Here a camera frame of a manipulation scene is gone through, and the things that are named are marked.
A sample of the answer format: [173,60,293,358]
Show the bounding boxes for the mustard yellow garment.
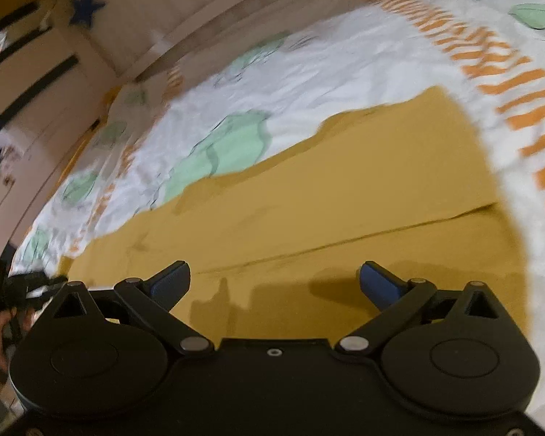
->
[57,85,535,347]

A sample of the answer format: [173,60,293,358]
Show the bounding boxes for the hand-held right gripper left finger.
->
[41,261,214,358]

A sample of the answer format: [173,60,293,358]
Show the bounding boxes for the white bed frame rail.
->
[118,0,482,88]

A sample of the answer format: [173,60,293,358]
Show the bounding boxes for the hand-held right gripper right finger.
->
[334,261,512,357]

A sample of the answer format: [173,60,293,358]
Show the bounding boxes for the white orange striped printed blanket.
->
[9,0,545,419]

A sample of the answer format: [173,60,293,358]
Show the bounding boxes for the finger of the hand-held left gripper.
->
[25,273,70,303]

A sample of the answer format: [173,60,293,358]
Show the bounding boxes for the blue star decoration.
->
[69,0,106,26]

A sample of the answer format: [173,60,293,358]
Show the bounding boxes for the cream wardrobe with black handles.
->
[0,0,121,241]

